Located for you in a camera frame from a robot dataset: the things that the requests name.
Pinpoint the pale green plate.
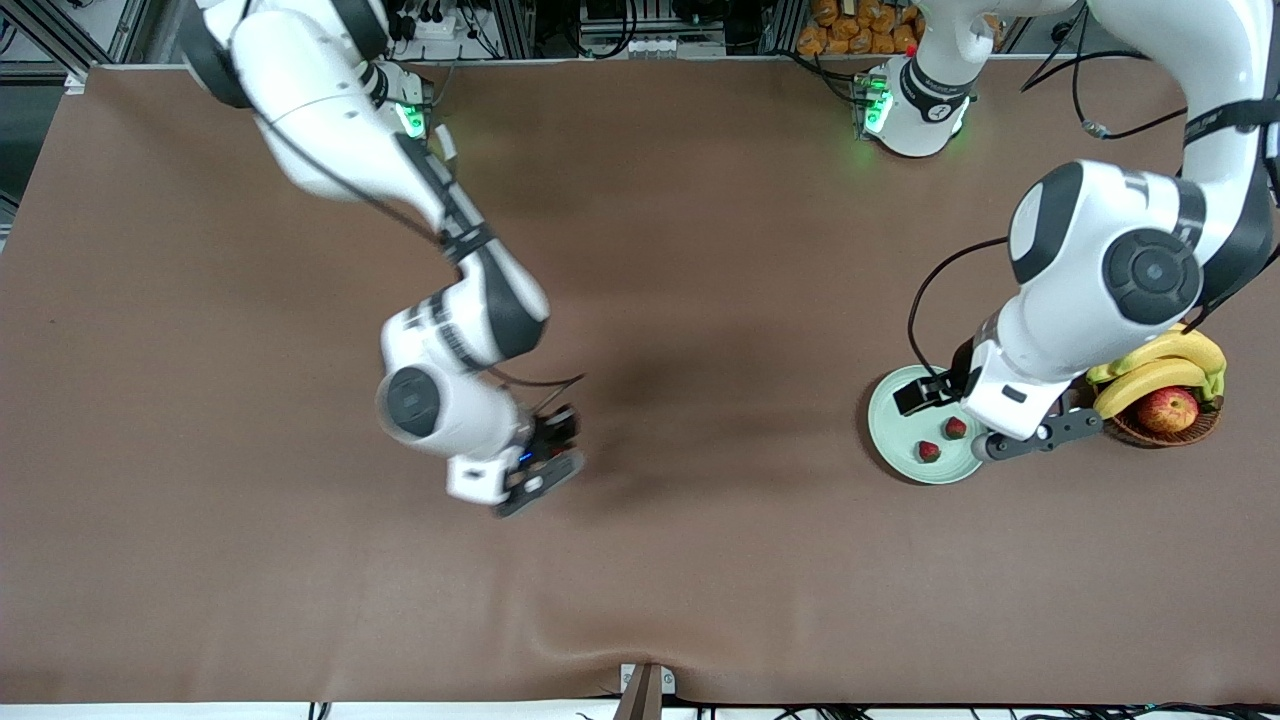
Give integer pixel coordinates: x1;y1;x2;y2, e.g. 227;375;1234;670
867;364;993;486

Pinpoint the brown wicker basket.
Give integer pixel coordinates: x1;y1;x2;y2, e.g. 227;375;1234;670
1100;398;1223;448

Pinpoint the yellow banana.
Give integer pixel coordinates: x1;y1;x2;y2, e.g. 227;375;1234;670
1092;358;1209;422
1105;326;1228;378

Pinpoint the red apple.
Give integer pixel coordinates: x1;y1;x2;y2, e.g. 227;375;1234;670
1136;386;1200;435

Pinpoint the brown table cover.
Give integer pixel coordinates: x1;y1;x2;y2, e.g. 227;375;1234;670
0;57;1280;707

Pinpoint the orange snack packets pile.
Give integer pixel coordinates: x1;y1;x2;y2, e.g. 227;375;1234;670
797;0;921;57

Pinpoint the white power strip with plugs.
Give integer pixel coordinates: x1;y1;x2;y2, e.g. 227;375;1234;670
395;8;459;43

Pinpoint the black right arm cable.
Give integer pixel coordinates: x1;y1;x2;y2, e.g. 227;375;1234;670
245;100;587;413

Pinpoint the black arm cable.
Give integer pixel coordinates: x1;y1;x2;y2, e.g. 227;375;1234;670
245;100;587;413
907;0;1191;381

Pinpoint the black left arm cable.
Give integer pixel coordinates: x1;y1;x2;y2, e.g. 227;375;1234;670
907;0;1191;381

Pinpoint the grey metal mounting bracket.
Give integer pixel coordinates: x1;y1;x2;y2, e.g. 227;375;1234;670
619;662;677;720

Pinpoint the aluminium frame strut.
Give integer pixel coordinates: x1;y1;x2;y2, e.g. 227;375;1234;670
18;0;113;83

